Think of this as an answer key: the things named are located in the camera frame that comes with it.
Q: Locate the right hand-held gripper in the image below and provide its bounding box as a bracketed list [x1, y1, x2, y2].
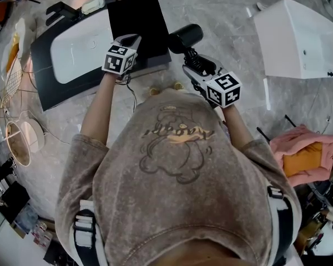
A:
[182, 54, 243, 109]

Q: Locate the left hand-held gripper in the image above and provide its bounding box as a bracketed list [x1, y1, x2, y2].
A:
[101, 33, 143, 79]

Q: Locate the black cloth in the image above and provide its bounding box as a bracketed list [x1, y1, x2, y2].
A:
[107, 0, 170, 66]

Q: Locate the black hair dryer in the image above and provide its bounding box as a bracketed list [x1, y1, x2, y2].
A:
[168, 23, 211, 76]

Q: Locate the person's right forearm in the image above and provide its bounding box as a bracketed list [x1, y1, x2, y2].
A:
[223, 104, 255, 152]

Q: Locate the person's left forearm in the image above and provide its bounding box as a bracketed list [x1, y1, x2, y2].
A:
[80, 71, 120, 149]

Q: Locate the bluish plastic bag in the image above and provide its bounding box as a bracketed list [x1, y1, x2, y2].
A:
[15, 205, 40, 230]

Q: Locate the white soap dish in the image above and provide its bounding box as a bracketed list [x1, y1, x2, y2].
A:
[80, 0, 105, 14]

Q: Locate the white sink basin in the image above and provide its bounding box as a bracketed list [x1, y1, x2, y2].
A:
[50, 9, 115, 84]

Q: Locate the black sink faucet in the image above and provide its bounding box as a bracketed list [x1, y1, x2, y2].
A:
[46, 2, 83, 27]

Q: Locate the dark-topped wooden vanity cabinet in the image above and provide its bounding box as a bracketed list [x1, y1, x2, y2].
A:
[29, 0, 173, 112]

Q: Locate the white rectangular box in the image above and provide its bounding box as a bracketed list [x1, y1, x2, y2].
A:
[253, 0, 333, 80]

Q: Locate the white and orange seat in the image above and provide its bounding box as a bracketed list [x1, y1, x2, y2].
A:
[4, 18, 28, 74]

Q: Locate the pink pet bed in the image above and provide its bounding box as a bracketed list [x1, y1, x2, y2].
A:
[269, 124, 333, 187]

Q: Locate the brown printed t-shirt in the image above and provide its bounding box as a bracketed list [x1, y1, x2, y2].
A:
[54, 89, 302, 266]

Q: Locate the white round container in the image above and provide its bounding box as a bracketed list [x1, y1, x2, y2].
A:
[20, 117, 46, 151]

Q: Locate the round gold-framed mirror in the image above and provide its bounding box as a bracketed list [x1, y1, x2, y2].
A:
[5, 121, 32, 168]

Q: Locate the black standing fixture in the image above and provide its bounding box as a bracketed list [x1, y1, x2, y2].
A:
[0, 159, 15, 186]

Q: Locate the black box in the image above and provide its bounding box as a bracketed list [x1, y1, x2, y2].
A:
[0, 181, 31, 224]

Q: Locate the group of red white packets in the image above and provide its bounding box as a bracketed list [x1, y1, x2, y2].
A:
[31, 221, 54, 247]

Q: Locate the white cabinet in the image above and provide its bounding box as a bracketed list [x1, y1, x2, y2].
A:
[0, 212, 47, 266]

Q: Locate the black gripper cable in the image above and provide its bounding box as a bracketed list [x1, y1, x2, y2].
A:
[119, 75, 139, 113]

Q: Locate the gold wire grid basket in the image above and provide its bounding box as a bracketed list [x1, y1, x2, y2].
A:
[1, 59, 25, 108]

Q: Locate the black white harness strap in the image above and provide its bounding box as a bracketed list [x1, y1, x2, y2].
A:
[73, 199, 101, 266]
[267, 186, 295, 266]

